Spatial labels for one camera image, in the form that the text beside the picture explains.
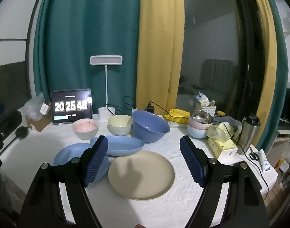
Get black scissors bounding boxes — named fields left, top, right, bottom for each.
left=248, top=147, right=260, bottom=161

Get teal curtain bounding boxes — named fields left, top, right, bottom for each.
left=32, top=0, right=142, bottom=105
left=254, top=0, right=289, bottom=152

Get white textured tablecloth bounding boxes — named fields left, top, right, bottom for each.
left=0, top=113, right=279, bottom=228

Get steel thermos bottle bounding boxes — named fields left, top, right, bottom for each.
left=237, top=113, right=261, bottom=155

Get black adapter cable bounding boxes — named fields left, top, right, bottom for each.
left=148, top=101, right=170, bottom=115

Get large blue bowl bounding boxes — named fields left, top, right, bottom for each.
left=132, top=110, right=170, bottom=143

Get dark grey tray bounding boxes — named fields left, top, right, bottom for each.
left=213, top=115, right=242, bottom=138

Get blue white packet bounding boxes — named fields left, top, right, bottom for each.
left=196, top=90, right=209, bottom=106

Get clear plastic bag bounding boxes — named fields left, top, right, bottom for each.
left=24, top=93, right=51, bottom=121

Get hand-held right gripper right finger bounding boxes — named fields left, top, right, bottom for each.
left=180, top=135, right=270, bottom=228

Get white tube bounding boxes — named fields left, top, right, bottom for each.
left=258, top=149, right=271, bottom=172

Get metal bowl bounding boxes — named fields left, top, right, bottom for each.
left=191, top=112, right=213, bottom=124

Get yellow wipes packet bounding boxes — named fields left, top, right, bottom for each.
left=164, top=109, right=191, bottom=124

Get yellow cloth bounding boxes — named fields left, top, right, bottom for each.
left=207, top=122, right=238, bottom=161

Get pink speckled bowl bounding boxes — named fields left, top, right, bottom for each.
left=72, top=119, right=98, bottom=140

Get yellow curtain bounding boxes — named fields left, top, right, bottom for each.
left=135, top=0, right=185, bottom=116
left=247, top=0, right=277, bottom=145

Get black lamp cable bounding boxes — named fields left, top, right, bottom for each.
left=106, top=104, right=126, bottom=116

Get beige plate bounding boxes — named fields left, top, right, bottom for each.
left=108, top=150, right=175, bottom=200

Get white side cabinet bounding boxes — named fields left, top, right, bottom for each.
left=271, top=123, right=290, bottom=169

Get long black cable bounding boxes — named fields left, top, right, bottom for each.
left=223, top=123, right=269, bottom=199

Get black round disc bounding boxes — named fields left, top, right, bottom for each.
left=15, top=126, right=29, bottom=140

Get white desk lamp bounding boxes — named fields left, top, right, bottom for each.
left=90, top=55, right=123, bottom=127

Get cream bowl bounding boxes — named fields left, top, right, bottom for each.
left=108, top=115, right=133, bottom=136

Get black looped cable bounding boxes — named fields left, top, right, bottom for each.
left=122, top=96, right=136, bottom=112

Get white woven basket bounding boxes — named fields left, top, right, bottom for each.
left=195, top=104, right=217, bottom=117

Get dark glass window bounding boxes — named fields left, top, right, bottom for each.
left=176, top=0, right=264, bottom=124

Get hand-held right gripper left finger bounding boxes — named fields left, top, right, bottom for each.
left=18, top=135, right=109, bottom=228

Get tablet with clock display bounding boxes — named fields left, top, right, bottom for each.
left=51, top=88, right=93, bottom=125

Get blue plate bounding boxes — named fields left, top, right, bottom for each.
left=53, top=143, right=109, bottom=182
left=89, top=135, right=145, bottom=157

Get light blue bowl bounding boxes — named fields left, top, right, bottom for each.
left=187, top=123, right=214, bottom=139

